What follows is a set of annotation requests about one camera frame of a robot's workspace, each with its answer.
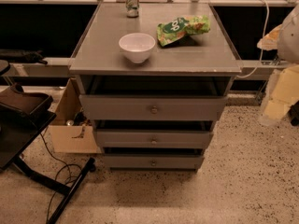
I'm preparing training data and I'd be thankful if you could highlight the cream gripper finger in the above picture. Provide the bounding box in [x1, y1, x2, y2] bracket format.
[259, 64, 299, 126]

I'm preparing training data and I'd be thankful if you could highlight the grey drawer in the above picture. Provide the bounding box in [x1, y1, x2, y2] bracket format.
[79, 95, 227, 121]
[103, 155, 204, 170]
[94, 130, 213, 149]

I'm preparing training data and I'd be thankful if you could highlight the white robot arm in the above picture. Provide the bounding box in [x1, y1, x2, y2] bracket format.
[257, 5, 299, 126]

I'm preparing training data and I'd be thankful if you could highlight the grey drawer cabinet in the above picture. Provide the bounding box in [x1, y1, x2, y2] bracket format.
[68, 2, 243, 173]

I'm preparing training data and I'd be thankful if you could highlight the grey bottom drawer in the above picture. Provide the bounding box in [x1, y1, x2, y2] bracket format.
[103, 155, 204, 170]

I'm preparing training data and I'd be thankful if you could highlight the grey top drawer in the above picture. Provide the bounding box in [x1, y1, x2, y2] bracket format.
[79, 95, 227, 121]

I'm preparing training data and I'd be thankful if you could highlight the green chip bag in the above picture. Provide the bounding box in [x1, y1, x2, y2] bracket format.
[157, 15, 210, 47]

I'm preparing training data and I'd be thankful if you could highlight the white bowl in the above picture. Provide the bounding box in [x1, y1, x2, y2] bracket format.
[119, 33, 156, 63]

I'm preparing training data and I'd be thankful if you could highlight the green soda can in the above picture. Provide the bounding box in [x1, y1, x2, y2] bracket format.
[125, 0, 139, 18]

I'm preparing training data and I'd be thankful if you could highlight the cardboard box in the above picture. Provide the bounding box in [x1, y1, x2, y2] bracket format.
[49, 78, 100, 154]

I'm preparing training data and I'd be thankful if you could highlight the black rolling stand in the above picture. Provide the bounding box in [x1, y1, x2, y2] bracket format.
[0, 59, 96, 224]

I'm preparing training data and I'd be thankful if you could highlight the white hanging cable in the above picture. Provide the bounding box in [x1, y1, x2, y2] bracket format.
[235, 0, 271, 79]

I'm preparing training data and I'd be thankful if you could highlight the black floor cable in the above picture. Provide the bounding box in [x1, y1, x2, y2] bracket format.
[39, 133, 82, 224]

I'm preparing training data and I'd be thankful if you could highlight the grey metal rail beam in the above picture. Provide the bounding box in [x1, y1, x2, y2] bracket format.
[2, 58, 291, 81]

